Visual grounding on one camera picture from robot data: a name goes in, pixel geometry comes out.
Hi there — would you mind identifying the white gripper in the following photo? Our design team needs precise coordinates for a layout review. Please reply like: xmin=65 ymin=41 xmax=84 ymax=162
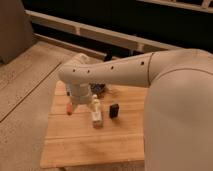
xmin=65 ymin=84 xmax=92 ymax=111

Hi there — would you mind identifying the black eraser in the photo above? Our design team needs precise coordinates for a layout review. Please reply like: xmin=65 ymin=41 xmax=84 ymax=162
xmin=109 ymin=104 xmax=119 ymax=118

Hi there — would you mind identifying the black frying pan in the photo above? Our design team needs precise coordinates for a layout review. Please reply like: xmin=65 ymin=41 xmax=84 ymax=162
xmin=90 ymin=54 xmax=112 ymax=97

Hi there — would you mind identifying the white figurine bottle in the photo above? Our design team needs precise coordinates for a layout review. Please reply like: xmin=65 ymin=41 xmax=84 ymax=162
xmin=91 ymin=94 xmax=103 ymax=128

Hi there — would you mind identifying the grey cabinet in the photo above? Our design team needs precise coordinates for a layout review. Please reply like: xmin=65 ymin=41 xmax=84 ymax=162
xmin=0 ymin=0 xmax=36 ymax=63

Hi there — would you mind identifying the wooden board table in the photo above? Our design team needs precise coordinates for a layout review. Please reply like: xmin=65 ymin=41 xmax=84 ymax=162
xmin=40 ymin=82 xmax=147 ymax=168

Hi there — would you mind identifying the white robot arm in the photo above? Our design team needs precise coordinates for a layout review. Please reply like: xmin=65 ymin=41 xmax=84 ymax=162
xmin=59 ymin=49 xmax=213 ymax=171

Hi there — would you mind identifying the white railing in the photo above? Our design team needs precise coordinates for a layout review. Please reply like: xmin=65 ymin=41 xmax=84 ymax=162
xmin=26 ymin=10 xmax=178 ymax=53

